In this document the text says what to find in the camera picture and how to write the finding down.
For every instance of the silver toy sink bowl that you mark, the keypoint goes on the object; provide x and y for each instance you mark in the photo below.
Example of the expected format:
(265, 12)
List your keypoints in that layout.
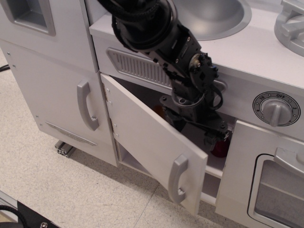
(213, 19)

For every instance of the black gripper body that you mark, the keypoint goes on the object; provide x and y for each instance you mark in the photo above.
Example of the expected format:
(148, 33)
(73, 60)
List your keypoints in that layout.
(200, 112)

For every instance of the silver cabinet door handle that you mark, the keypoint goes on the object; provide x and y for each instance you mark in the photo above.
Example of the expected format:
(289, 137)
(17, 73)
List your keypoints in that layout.
(179, 166)

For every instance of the silver oven door handle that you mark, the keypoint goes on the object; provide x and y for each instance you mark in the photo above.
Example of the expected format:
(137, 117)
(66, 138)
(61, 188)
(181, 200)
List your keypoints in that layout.
(292, 161)

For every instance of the red toy fruit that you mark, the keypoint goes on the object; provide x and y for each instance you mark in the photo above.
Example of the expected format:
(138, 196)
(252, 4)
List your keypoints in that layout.
(221, 148)

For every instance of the white toy kitchen unit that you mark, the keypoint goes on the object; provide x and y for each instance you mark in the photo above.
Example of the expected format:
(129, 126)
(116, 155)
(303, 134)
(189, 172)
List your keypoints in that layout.
(250, 62)

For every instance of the silver vent grille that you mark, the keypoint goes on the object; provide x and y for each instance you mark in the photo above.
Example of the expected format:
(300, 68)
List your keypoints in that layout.
(138, 70)

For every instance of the silver fridge door handle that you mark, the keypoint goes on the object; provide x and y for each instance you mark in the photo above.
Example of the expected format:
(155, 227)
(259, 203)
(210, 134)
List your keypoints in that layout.
(83, 91)

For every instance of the silver stove burner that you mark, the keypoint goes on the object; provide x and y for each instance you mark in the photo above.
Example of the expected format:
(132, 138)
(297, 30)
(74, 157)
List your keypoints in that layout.
(289, 34)

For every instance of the white toy fridge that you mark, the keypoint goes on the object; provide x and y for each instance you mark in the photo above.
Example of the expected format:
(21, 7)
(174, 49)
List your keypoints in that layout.
(49, 49)

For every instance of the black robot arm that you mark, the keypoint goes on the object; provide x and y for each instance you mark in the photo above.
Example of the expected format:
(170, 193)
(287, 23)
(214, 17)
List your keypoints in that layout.
(152, 27)

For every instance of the white oven door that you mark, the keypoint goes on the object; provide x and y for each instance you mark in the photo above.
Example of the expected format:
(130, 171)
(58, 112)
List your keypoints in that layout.
(255, 191)

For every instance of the toy bread loaf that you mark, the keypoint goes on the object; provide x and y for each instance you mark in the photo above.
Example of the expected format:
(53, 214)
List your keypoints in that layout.
(158, 109)

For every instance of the white cabinet door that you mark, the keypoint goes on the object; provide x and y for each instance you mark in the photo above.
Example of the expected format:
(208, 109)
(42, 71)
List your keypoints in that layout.
(154, 143)

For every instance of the black mount plate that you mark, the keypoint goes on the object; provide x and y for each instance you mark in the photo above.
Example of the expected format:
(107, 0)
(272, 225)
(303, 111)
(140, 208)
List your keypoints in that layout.
(34, 219)

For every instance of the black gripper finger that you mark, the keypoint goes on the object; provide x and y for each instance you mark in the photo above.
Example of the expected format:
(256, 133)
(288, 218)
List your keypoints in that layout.
(174, 120)
(210, 140)

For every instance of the aluminium extrusion bar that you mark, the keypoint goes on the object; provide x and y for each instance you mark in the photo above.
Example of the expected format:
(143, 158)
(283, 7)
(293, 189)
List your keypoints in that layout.
(64, 149)

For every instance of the grey timer knob dial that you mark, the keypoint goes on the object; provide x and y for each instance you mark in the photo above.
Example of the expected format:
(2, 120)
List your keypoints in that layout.
(276, 109)

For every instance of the silver fridge nameplate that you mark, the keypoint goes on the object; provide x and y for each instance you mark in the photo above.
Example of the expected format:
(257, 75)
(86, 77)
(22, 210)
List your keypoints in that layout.
(71, 135)

